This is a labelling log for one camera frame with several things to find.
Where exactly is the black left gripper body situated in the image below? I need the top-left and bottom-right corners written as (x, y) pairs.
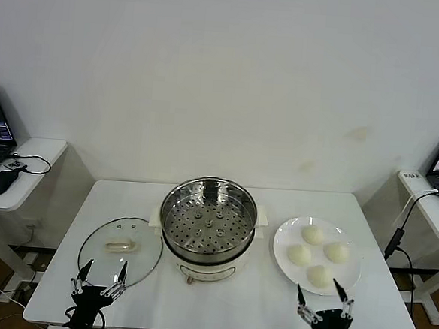
top-left (67, 284), bottom-right (116, 329)

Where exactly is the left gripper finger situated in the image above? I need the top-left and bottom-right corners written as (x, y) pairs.
top-left (99, 258), bottom-right (129, 302)
top-left (68, 258), bottom-right (95, 298)

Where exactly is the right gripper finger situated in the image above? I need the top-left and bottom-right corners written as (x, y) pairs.
top-left (293, 283), bottom-right (323, 327)
top-left (329, 278), bottom-right (358, 321)

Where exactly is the round glass pot lid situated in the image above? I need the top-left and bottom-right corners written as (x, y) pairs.
top-left (75, 212), bottom-right (165, 294)

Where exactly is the white steamed baozi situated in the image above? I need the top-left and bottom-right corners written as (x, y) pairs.
top-left (322, 241), bottom-right (351, 264)
top-left (286, 243), bottom-right (313, 267)
top-left (300, 225), bottom-right (325, 247)
top-left (304, 264), bottom-right (338, 291)

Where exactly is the steel perforated steamer basket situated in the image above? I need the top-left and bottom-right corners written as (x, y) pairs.
top-left (146, 172), bottom-right (272, 270)

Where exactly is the round white plate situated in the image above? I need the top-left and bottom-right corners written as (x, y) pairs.
top-left (269, 213), bottom-right (366, 299)

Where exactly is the cream electric cooking pot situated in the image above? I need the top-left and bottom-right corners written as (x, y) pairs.
top-left (156, 220), bottom-right (265, 291)

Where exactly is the white side desk with mouse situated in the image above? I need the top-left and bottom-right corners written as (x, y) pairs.
top-left (0, 135), bottom-right (68, 308)

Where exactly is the small black QR dongle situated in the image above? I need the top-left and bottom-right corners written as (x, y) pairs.
top-left (3, 158), bottom-right (29, 173)

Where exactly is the black cable with adapter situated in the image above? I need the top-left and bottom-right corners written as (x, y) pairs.
top-left (378, 186), bottom-right (439, 329)

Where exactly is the white laptop cable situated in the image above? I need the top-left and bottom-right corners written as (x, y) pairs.
top-left (393, 186), bottom-right (439, 228)

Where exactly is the thin black laptop cable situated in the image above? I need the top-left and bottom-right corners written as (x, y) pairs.
top-left (8, 152), bottom-right (53, 176)

